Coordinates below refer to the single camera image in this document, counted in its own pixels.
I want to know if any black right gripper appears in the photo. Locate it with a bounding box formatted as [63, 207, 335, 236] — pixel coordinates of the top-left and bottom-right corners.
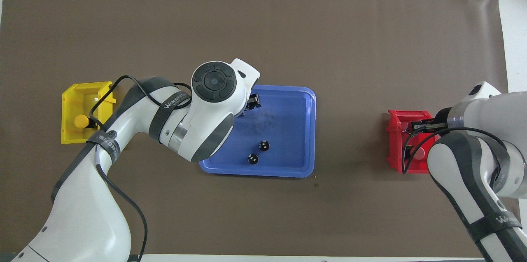
[411, 117, 449, 133]

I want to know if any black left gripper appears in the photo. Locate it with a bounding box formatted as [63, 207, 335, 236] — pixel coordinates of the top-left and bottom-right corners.
[241, 94, 263, 118]

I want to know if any yellow push button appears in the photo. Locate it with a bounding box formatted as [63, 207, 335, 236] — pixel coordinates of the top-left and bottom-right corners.
[74, 115, 97, 128]

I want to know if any red plastic bin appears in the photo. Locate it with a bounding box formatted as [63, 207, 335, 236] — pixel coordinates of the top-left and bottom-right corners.
[386, 110, 440, 174]

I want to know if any blue plastic tray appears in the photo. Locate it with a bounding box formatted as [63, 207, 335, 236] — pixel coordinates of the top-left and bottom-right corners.
[199, 84, 317, 178]

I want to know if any brown table mat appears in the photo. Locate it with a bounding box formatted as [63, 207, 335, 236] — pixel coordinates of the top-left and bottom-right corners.
[0, 0, 523, 257]

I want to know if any yellow plastic bin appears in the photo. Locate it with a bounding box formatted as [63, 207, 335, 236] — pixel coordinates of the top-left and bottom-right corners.
[61, 81, 117, 145]

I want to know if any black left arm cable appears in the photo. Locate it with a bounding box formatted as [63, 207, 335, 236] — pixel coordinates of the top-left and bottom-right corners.
[88, 75, 192, 262]

